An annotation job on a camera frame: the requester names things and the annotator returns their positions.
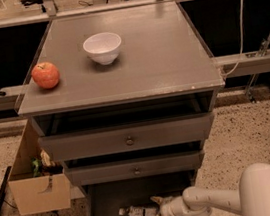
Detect grey middle drawer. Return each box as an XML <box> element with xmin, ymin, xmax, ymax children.
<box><xmin>64</xmin><ymin>151</ymin><xmax>205</xmax><ymax>186</ymax></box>

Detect grey top drawer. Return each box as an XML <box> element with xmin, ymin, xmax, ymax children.
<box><xmin>39</xmin><ymin>112</ymin><xmax>214</xmax><ymax>162</ymax></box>

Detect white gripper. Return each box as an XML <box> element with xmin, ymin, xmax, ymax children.
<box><xmin>151</xmin><ymin>196</ymin><xmax>187</xmax><ymax>216</ymax></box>

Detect red apple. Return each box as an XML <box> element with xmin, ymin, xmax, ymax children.
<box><xmin>31</xmin><ymin>62</ymin><xmax>60</xmax><ymax>89</ymax></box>

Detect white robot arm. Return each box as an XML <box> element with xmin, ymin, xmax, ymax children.
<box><xmin>152</xmin><ymin>163</ymin><xmax>270</xmax><ymax>216</ymax></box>

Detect grey drawer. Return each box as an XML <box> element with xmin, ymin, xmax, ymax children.
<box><xmin>39</xmin><ymin>112</ymin><xmax>214</xmax><ymax>162</ymax></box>
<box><xmin>87</xmin><ymin>172</ymin><xmax>190</xmax><ymax>216</ymax></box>
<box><xmin>64</xmin><ymin>151</ymin><xmax>205</xmax><ymax>186</ymax></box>

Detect items in cardboard box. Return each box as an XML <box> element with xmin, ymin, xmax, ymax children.
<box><xmin>31</xmin><ymin>150</ymin><xmax>57</xmax><ymax>178</ymax></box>

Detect clear plastic water bottle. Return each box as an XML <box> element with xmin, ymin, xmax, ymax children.
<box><xmin>118</xmin><ymin>206</ymin><xmax>158</xmax><ymax>216</ymax></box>

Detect cardboard box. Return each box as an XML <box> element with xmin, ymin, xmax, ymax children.
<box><xmin>8</xmin><ymin>123</ymin><xmax>71</xmax><ymax>216</ymax></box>

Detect white bowl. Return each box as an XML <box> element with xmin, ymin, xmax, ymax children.
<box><xmin>83</xmin><ymin>32</ymin><xmax>122</xmax><ymax>65</ymax></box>

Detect grey bottom drawer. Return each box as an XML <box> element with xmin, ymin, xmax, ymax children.
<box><xmin>87</xmin><ymin>172</ymin><xmax>190</xmax><ymax>216</ymax></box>

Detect grey drawer cabinet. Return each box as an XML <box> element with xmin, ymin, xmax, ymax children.
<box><xmin>5</xmin><ymin>0</ymin><xmax>245</xmax><ymax>216</ymax></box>

